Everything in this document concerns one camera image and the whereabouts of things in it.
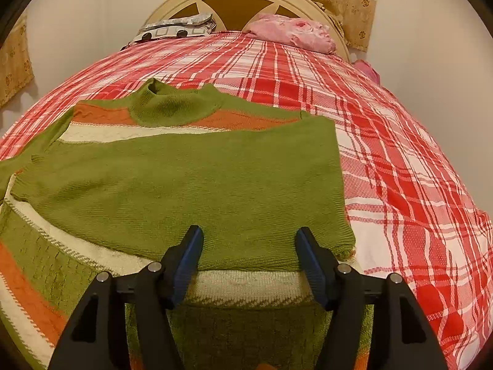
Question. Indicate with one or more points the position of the small pink cloth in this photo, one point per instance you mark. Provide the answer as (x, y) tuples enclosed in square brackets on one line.
[(368, 70)]

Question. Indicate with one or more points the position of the green striped knit sweater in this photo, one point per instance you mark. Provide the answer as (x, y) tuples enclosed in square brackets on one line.
[(185, 185)]

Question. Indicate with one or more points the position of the pink pillow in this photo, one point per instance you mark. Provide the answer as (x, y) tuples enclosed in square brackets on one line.
[(292, 32)]

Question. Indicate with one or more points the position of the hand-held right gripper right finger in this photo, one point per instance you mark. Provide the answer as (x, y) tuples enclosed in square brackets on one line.
[(311, 266)]

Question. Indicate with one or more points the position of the red plaid blanket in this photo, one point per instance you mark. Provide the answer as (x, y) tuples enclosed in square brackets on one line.
[(393, 154)]

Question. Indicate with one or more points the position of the grey patterned pillow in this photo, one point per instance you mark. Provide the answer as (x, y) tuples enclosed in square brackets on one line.
[(173, 27)]

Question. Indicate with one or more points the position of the gold floral curtain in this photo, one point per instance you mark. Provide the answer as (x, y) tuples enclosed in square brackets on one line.
[(13, 65), (346, 0)]

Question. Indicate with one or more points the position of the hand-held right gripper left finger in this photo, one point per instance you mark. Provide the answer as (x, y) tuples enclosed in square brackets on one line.
[(188, 264)]

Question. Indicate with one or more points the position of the cream wooden headboard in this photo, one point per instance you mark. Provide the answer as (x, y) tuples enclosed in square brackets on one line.
[(231, 4)]

